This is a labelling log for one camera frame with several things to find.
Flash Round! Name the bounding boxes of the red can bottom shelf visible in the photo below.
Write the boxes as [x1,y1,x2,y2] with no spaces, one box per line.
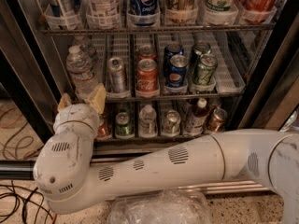
[97,115,110,138]

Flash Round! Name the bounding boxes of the left glass fridge door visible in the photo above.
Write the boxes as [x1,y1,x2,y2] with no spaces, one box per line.
[0,0,64,181]

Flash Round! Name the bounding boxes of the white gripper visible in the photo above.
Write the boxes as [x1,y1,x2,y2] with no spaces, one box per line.
[53,83,107,141]

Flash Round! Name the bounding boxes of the rear green soda can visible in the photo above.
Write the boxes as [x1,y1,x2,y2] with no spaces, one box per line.
[189,40,211,72]

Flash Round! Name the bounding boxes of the front green soda can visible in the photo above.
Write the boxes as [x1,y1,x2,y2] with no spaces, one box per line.
[192,54,218,86]

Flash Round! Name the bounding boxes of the empty clear shelf tray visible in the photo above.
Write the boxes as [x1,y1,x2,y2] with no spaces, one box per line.
[197,32,245,94]

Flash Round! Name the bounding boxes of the large Pepsi bottle top shelf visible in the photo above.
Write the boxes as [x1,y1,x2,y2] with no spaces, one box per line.
[129,0,157,26]

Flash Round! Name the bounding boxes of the right glass fridge door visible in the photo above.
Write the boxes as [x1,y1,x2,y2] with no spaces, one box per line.
[228,0,299,130]

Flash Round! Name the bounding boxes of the clear labelled bottle top shelf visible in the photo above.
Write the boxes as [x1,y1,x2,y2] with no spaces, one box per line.
[87,0,121,29]

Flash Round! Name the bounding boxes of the glass fridge door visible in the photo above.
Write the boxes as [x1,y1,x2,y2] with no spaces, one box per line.
[228,0,299,130]
[0,0,64,181]

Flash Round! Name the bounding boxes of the black floor cables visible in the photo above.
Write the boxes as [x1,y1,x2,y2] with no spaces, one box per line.
[0,180,55,224]

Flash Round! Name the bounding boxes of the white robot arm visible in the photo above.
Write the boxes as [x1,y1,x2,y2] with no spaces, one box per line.
[33,103,299,224]

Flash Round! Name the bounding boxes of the clear water bottle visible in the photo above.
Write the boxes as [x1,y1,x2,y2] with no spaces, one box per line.
[66,46,99,99]
[73,35,98,63]

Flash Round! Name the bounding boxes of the brown can bottom shelf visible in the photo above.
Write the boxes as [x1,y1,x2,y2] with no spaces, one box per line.
[206,108,228,133]

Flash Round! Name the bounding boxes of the clear plastic bag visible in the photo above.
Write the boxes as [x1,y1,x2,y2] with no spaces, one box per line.
[107,189,212,224]

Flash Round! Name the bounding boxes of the leftmost bottle top shelf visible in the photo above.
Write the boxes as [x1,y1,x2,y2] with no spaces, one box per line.
[49,0,80,30]

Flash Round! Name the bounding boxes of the rear red Coca-Cola can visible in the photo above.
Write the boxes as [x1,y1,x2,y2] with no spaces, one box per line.
[136,44,157,61]

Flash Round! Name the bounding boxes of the water bottle bottom shelf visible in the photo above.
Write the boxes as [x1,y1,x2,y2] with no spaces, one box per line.
[138,105,157,137]

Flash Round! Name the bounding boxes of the green soda can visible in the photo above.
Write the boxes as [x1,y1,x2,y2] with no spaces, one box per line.
[192,54,218,86]
[189,40,211,72]

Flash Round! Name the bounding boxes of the front blue Pepsi can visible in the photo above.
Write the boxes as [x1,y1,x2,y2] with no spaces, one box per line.
[166,54,188,88]

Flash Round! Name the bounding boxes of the red coca-cola can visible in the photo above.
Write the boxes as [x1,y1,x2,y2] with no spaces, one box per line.
[136,59,158,92]
[136,44,157,61]

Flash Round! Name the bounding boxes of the large Coca-Cola bottle top shelf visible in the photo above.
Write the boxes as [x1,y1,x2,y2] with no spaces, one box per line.
[238,0,276,24]

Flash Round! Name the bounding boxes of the dark soda bottle top shelf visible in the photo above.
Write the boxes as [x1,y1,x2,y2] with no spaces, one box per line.
[165,0,195,23]

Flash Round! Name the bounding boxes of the amber tea bottle bottom shelf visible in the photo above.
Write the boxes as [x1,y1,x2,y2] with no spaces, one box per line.
[185,98,208,134]

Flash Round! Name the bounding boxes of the blue pepsi can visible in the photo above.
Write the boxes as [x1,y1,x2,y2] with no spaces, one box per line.
[163,42,184,77]
[166,54,188,88]

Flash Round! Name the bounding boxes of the front red Coca-Cola can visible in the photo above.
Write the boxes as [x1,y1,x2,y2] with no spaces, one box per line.
[136,59,158,92]

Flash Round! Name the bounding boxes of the silver soda can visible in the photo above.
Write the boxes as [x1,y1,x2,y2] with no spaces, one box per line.
[107,57,127,93]

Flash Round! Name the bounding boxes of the rear blue Pepsi can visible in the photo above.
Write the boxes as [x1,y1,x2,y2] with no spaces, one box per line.
[163,42,184,77]

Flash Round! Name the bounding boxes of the stainless steel fridge base grille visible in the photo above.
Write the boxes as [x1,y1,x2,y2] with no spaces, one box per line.
[179,180,268,195]

